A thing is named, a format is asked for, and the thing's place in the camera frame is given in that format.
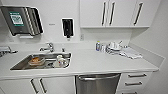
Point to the white mug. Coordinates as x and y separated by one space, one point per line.
60 60

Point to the grey paper towel dispenser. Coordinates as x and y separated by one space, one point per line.
20 20

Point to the white base cabinet with doors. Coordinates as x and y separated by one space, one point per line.
56 86

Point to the blue dish soap bottle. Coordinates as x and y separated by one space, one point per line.
98 46

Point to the white drawer unit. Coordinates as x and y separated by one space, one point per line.
135 83

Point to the chrome sink faucet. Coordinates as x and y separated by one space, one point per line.
48 47

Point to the stainless steel dishwasher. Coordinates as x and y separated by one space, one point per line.
98 85

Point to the white wall outlet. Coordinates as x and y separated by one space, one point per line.
82 36

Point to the white wall cabinet three doors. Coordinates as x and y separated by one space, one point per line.
120 13

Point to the orange sponge container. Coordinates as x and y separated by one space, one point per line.
37 61

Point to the small white bottle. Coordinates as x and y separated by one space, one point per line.
103 48

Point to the small chrome sink button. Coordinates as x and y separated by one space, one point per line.
63 50

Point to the stainless steel sink basin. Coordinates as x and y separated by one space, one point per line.
20 66

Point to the black soap dispenser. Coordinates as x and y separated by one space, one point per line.
67 28

